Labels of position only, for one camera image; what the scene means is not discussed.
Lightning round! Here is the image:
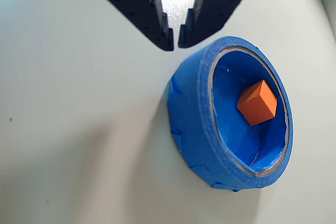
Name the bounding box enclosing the blue tape roll bin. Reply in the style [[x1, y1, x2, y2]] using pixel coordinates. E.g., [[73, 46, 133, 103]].
[[167, 35, 294, 193]]

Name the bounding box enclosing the small orange cube block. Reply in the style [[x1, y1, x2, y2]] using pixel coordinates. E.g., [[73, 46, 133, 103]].
[[236, 79, 278, 126]]

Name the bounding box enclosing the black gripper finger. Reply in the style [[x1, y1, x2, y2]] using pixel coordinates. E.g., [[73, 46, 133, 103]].
[[177, 0, 287, 49], [72, 0, 175, 51]]

